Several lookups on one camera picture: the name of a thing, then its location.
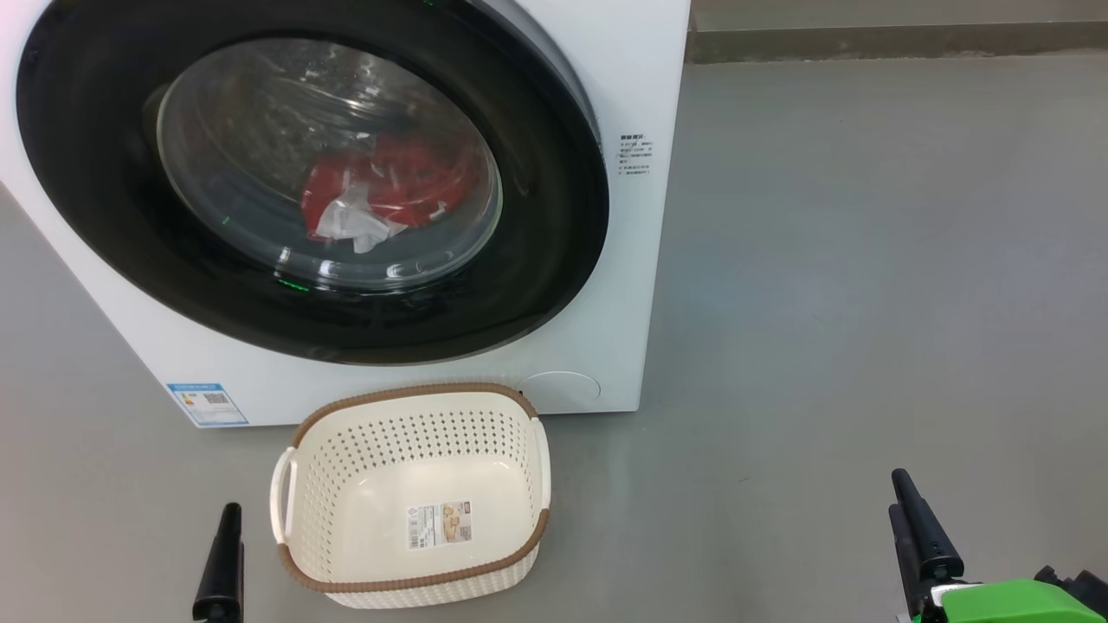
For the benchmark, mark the cream laundry basket brown rim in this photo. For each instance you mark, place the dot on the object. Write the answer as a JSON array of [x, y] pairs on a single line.
[[381, 459]]

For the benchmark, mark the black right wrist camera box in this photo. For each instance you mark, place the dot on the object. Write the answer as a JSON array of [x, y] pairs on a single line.
[[1086, 587]]

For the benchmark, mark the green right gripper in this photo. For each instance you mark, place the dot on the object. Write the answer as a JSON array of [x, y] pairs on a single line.
[[995, 606]]

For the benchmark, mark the round black glass washer door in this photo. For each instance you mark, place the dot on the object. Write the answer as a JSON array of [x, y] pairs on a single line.
[[95, 173]]

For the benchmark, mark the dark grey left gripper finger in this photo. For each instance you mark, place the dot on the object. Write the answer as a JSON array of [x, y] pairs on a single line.
[[223, 571]]

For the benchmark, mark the round white filter cover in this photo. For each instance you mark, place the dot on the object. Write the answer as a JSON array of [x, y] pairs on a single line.
[[558, 391]]

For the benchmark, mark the blue white energy label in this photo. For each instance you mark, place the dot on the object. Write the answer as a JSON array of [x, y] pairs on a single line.
[[208, 405]]

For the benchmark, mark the red and white clothing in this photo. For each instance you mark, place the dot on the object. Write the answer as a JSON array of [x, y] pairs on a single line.
[[407, 182]]

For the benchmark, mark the white front-load washing machine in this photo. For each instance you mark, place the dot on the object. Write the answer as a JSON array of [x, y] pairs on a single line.
[[640, 78]]

